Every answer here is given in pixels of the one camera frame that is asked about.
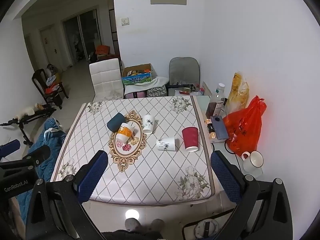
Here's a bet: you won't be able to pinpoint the white paper cup sideways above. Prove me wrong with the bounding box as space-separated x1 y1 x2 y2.
156 137 176 151

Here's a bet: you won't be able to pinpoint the dark teal paper cup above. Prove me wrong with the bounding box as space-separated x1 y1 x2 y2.
107 113 126 133

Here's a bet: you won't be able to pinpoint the orange and white paper cup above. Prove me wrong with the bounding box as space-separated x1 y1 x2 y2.
116 122 134 143

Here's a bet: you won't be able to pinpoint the red paper cup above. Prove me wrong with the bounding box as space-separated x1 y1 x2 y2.
182 126 199 152

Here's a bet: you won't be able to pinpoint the white cup with ink print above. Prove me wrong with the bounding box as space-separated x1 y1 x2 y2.
143 115 155 134

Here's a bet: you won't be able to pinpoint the white enamel mug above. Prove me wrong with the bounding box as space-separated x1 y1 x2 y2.
241 151 264 173

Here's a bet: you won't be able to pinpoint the white round device on floor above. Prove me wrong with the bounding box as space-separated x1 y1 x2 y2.
194 218 219 239

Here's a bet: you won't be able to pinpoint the black stand with plush toy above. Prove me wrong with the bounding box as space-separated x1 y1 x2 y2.
1 103 56 147

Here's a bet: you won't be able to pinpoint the orange red plastic bag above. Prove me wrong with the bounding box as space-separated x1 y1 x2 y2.
223 95 267 157

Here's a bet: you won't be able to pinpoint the black wooden chair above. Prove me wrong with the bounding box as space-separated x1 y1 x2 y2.
31 69 69 109

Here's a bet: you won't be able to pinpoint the grey smartphone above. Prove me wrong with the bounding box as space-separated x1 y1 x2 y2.
210 115 229 141

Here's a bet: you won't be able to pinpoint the yellow snack bag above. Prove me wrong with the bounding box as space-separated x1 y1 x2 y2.
226 72 249 114

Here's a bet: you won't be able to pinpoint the white diamond pattern tablecloth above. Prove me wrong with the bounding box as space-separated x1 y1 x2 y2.
51 96 216 206

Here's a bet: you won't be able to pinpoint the clear bottle with white cap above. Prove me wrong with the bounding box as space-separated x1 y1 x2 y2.
206 83 225 119

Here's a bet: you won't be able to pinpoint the white padded dining chair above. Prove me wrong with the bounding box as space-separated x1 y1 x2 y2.
89 58 124 102

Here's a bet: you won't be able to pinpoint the cardboard box with items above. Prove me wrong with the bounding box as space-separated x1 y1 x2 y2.
121 63 152 86

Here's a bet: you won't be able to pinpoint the grey office chair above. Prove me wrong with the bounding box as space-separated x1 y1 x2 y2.
166 57 200 96

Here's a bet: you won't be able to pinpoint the white wall switch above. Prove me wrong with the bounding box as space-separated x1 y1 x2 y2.
121 17 130 26

